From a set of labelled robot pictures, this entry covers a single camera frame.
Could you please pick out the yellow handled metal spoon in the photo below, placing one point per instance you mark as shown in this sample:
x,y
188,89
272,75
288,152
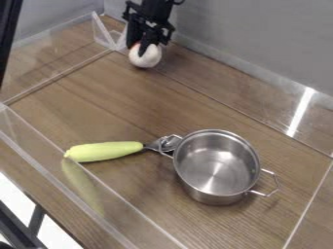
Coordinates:
x,y
114,150

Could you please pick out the black metal table leg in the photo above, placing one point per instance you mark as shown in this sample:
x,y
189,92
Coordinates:
x,y
20,235

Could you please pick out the clear acrylic enclosure wall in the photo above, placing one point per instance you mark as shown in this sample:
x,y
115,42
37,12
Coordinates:
x,y
73,92

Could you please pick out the white plush mushroom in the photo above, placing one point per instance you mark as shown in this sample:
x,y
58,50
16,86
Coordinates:
x,y
149,59

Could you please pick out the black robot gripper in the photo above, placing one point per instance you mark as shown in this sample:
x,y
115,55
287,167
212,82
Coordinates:
x,y
148,18

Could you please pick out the stainless steel pot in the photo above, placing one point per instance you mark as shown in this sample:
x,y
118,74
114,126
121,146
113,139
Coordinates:
x,y
217,166

